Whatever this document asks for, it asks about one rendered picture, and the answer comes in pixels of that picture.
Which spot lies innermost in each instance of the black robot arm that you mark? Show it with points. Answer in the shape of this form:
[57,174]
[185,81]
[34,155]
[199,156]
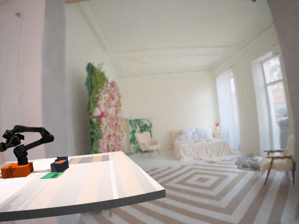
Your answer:
[20,151]

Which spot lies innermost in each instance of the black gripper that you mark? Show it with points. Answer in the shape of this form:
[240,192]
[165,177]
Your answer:
[12,142]

